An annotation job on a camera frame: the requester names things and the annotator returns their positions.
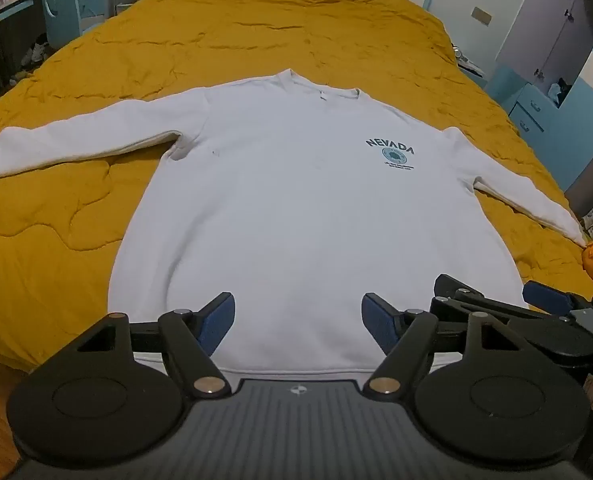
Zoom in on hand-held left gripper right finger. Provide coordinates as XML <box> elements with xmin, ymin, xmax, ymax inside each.
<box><xmin>361</xmin><ymin>292</ymin><xmax>523</xmax><ymax>401</ymax></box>

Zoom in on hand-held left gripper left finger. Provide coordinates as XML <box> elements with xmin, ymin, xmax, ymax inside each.
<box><xmin>71</xmin><ymin>291</ymin><xmax>237</xmax><ymax>396</ymax></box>

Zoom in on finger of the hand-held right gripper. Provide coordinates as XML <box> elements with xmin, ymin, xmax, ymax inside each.
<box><xmin>522</xmin><ymin>281</ymin><xmax>593</xmax><ymax>317</ymax></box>
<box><xmin>430</xmin><ymin>274</ymin><xmax>544</xmax><ymax>333</ymax></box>

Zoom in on white sweatshirt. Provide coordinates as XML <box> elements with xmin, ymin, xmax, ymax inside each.
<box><xmin>0</xmin><ymin>67</ymin><xmax>589</xmax><ymax>386</ymax></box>

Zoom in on blue nightstand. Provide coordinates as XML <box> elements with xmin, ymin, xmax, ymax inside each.
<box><xmin>486</xmin><ymin>62</ymin><xmax>559</xmax><ymax>137</ymax></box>

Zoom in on lilac and blue wardrobe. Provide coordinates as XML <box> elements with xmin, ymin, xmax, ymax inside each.
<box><xmin>496</xmin><ymin>0</ymin><xmax>593</xmax><ymax>208</ymax></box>

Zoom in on yellow quilt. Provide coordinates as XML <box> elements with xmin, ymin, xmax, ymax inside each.
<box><xmin>0</xmin><ymin>0</ymin><xmax>593</xmax><ymax>376</ymax></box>

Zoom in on white shoes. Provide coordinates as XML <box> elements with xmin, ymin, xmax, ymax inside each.
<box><xmin>20</xmin><ymin>34</ymin><xmax>53</xmax><ymax>67</ymax></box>

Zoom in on blue chair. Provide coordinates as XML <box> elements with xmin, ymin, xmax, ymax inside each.
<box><xmin>39</xmin><ymin>0</ymin><xmax>83</xmax><ymax>52</ymax></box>

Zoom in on cluttered desk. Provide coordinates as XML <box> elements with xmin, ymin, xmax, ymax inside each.
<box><xmin>0</xmin><ymin>0</ymin><xmax>102</xmax><ymax>108</ymax></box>

